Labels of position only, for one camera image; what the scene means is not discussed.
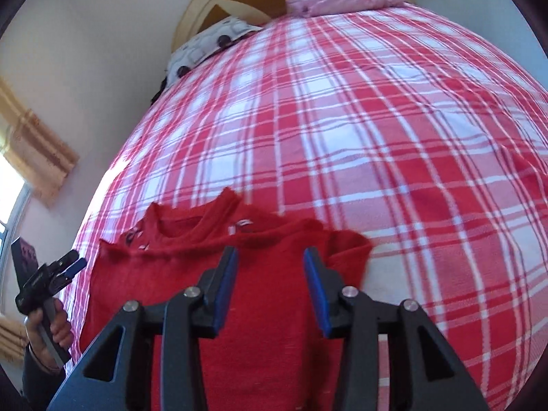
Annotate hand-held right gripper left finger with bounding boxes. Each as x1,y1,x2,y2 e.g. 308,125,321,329
46,246,239,411

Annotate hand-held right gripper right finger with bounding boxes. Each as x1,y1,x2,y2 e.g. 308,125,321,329
303,247,491,411

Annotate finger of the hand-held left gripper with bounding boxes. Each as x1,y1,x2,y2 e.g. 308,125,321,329
50,252,80,271
51,259,89,296

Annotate red knitted sweater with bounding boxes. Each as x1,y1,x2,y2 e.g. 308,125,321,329
79,188,373,411

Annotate person's left forearm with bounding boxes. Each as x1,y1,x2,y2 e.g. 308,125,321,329
19,345,67,399

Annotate person's left hand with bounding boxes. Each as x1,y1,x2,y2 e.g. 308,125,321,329
23,297,73,371

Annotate large sliding window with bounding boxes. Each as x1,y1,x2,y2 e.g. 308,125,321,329
0,152,33,266

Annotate long yellow floral curtain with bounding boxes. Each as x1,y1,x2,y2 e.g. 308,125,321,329
0,78,80,208

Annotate red plaid bed sheet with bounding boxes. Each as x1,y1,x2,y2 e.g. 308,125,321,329
58,2,548,411

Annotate dark cloth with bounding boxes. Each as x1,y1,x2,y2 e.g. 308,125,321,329
150,78,167,105

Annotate white patterned pillow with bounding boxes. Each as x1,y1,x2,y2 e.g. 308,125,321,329
165,16,263,88

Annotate cream wooden headboard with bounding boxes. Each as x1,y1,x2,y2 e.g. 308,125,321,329
171,0,416,52

